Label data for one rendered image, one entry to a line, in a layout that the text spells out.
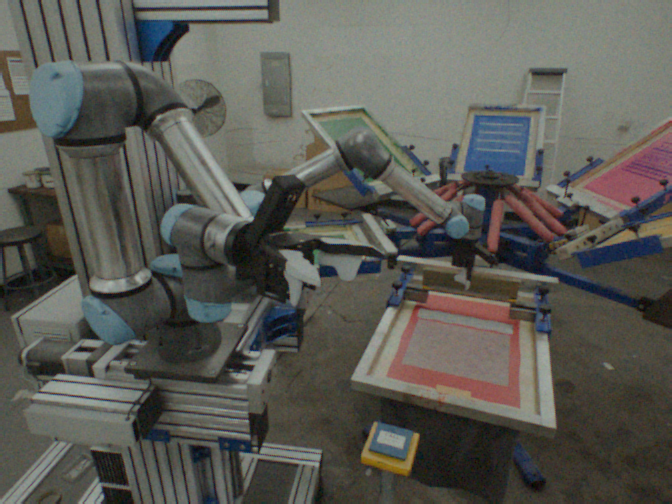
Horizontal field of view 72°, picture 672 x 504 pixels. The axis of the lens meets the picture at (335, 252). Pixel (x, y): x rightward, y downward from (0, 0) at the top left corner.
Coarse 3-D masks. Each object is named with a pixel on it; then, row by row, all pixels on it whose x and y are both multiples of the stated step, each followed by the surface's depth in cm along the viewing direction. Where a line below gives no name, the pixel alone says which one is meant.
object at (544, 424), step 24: (384, 336) 164; (360, 384) 141; (384, 384) 140; (432, 408) 135; (456, 408) 132; (480, 408) 130; (504, 408) 130; (552, 408) 130; (528, 432) 127; (552, 432) 124
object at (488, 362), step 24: (480, 312) 185; (504, 312) 185; (480, 336) 169; (504, 336) 169; (456, 360) 156; (480, 360) 156; (504, 360) 156; (456, 384) 145; (480, 384) 145; (504, 384) 145
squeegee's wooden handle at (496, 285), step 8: (424, 272) 181; (432, 272) 179; (440, 272) 178; (448, 272) 177; (456, 272) 177; (424, 280) 182; (432, 280) 181; (440, 280) 180; (448, 280) 178; (472, 280) 175; (480, 280) 174; (488, 280) 173; (496, 280) 172; (504, 280) 171; (512, 280) 170; (456, 288) 178; (464, 288) 177; (472, 288) 176; (480, 288) 175; (488, 288) 174; (496, 288) 173; (504, 288) 172; (512, 288) 171; (512, 296) 172
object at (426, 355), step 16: (416, 304) 191; (432, 304) 191; (448, 304) 191; (464, 304) 191; (416, 320) 180; (432, 320) 180; (416, 336) 169; (432, 336) 169; (448, 336) 169; (400, 352) 160; (416, 352) 160; (432, 352) 160; (448, 352) 160; (400, 368) 152; (416, 368) 152; (432, 368) 152; (448, 368) 152; (416, 384) 145; (432, 384) 145; (448, 384) 145
